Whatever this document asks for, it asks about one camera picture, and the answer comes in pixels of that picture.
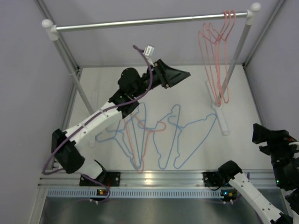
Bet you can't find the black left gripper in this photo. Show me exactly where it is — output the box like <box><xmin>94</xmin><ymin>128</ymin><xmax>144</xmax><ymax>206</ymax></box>
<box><xmin>131</xmin><ymin>59</ymin><xmax>190</xmax><ymax>98</ymax></box>

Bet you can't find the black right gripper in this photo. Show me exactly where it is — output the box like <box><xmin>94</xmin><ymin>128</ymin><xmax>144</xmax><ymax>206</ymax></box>
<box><xmin>251</xmin><ymin>124</ymin><xmax>299</xmax><ymax>188</ymax></box>

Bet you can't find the pink wire hanger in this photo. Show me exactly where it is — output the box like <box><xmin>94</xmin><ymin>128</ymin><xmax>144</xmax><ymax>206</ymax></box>
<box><xmin>198</xmin><ymin>10</ymin><xmax>231</xmax><ymax>105</ymax></box>
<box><xmin>124</xmin><ymin>112</ymin><xmax>159</xmax><ymax>174</ymax></box>

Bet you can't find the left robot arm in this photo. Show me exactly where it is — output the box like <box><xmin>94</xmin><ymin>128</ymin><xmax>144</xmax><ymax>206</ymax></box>
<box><xmin>51</xmin><ymin>59</ymin><xmax>191</xmax><ymax>186</ymax></box>

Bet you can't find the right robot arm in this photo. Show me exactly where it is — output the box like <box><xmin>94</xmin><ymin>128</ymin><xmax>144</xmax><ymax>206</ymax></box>
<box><xmin>217</xmin><ymin>123</ymin><xmax>299</xmax><ymax>224</ymax></box>

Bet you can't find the grey clothes rack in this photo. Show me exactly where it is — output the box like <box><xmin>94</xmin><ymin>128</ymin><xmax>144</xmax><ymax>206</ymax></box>
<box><xmin>41</xmin><ymin>2</ymin><xmax>262</xmax><ymax>147</ymax></box>

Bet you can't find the pink hung hanger two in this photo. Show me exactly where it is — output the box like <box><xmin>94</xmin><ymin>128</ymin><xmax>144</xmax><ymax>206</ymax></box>
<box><xmin>207</xmin><ymin>9</ymin><xmax>236</xmax><ymax>103</ymax></box>

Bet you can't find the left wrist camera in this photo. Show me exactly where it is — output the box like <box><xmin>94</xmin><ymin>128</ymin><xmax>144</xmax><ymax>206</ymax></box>
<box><xmin>143</xmin><ymin>45</ymin><xmax>155</xmax><ymax>58</ymax></box>

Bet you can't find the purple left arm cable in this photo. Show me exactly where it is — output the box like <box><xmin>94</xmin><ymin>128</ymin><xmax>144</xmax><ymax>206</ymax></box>
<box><xmin>42</xmin><ymin>45</ymin><xmax>155</xmax><ymax>175</ymax></box>

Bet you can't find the blue wire hanger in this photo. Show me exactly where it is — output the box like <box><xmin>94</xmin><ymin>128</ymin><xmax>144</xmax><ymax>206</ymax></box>
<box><xmin>106</xmin><ymin>102</ymin><xmax>152</xmax><ymax>172</ymax></box>
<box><xmin>168</xmin><ymin>113</ymin><xmax>216</xmax><ymax>169</ymax></box>
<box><xmin>95</xmin><ymin>119</ymin><xmax>132</xmax><ymax>165</ymax></box>
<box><xmin>152</xmin><ymin>104</ymin><xmax>181</xmax><ymax>170</ymax></box>

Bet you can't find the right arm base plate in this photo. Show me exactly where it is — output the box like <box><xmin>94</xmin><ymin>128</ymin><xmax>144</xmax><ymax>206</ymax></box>
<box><xmin>203</xmin><ymin>171</ymin><xmax>225</xmax><ymax>187</ymax></box>

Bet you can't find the blue wire hanger right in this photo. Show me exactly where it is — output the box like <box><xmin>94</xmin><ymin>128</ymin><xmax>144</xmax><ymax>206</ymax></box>
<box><xmin>168</xmin><ymin>113</ymin><xmax>216</xmax><ymax>169</ymax></box>

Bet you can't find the blue wire hanger far left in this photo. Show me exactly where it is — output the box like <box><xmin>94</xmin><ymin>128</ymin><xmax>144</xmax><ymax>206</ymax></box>
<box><xmin>95</xmin><ymin>119</ymin><xmax>132</xmax><ymax>165</ymax></box>

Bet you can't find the aluminium mounting rail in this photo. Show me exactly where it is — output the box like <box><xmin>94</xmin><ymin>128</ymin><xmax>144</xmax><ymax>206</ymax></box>
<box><xmin>38</xmin><ymin>170</ymin><xmax>276</xmax><ymax>189</ymax></box>

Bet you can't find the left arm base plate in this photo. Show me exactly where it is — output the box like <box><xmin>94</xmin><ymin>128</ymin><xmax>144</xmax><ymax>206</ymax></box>
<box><xmin>79</xmin><ymin>171</ymin><xmax>121</xmax><ymax>187</ymax></box>

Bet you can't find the slotted grey cable duct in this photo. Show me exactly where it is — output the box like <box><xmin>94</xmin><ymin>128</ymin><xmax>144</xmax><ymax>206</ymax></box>
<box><xmin>47</xmin><ymin>188</ymin><xmax>235</xmax><ymax>199</ymax></box>

